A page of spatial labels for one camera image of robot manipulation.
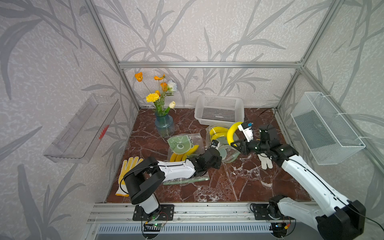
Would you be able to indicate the zip-top bag with bananas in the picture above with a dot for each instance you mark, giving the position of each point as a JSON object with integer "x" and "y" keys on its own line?
{"x": 228, "y": 153}
{"x": 182, "y": 150}

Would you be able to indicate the clear acrylic wall shelf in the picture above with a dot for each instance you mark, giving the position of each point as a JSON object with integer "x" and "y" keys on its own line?
{"x": 78, "y": 141}

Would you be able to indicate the blue glass vase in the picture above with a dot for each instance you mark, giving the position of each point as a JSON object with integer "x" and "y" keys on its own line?
{"x": 165, "y": 125}

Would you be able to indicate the white wire mesh basket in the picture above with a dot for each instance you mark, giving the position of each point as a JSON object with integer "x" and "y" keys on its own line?
{"x": 330, "y": 138}

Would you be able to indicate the yellow banana taken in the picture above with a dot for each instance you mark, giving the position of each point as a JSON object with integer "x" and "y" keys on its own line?
{"x": 231, "y": 132}
{"x": 218, "y": 135}

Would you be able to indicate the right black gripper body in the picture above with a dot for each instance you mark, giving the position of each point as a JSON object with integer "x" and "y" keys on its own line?
{"x": 256, "y": 145}

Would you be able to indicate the white work glove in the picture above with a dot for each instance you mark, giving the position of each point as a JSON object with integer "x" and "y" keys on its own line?
{"x": 265, "y": 160}

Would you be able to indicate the yellow work glove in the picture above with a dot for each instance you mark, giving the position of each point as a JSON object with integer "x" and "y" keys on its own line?
{"x": 126, "y": 167}

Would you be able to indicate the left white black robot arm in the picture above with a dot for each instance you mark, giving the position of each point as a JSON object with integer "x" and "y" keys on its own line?
{"x": 141, "y": 182}

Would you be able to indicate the aluminium front rail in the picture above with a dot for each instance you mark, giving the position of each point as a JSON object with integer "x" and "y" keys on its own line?
{"x": 207, "y": 212}

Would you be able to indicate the artificial flower bouquet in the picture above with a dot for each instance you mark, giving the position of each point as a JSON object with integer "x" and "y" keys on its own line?
{"x": 158, "y": 97}

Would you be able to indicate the white plastic basket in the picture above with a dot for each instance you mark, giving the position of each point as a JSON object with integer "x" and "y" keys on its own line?
{"x": 219, "y": 111}

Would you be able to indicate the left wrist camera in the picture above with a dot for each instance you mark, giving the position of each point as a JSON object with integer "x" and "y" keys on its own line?
{"x": 214, "y": 144}

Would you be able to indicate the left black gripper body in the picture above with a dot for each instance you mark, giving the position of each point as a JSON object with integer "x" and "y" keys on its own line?
{"x": 216, "y": 164}

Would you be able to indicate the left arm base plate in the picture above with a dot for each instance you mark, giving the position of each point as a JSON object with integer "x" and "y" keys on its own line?
{"x": 165, "y": 212}

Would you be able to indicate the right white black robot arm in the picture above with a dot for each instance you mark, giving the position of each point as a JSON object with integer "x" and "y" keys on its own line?
{"x": 335, "y": 217}

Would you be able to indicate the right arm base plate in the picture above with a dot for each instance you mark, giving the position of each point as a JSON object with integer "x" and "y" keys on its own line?
{"x": 267, "y": 212}

